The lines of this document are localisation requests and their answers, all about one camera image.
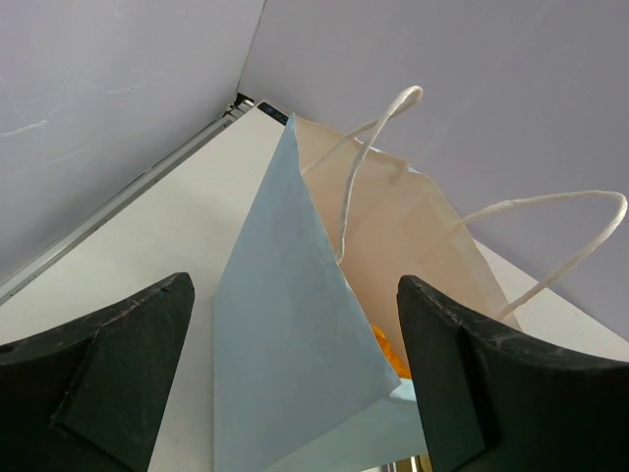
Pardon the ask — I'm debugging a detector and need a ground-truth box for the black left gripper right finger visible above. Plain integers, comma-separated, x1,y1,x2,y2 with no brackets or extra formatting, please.
397,275,628,471

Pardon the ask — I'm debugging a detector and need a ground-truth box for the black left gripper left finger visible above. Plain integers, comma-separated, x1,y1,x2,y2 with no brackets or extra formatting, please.
1,272,195,471

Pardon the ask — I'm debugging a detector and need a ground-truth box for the large orange long loaf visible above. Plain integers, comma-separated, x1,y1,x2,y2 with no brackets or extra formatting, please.
371,325,412,380

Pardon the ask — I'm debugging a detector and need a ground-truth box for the light blue paper bag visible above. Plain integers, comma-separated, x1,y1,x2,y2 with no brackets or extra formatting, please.
211,85,629,472

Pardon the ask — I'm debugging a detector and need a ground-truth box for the silver metal tray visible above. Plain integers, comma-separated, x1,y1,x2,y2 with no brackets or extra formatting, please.
368,454,432,472

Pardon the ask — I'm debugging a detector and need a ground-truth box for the aluminium table edge rail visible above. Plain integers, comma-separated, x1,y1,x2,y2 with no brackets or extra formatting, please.
1,92,256,304

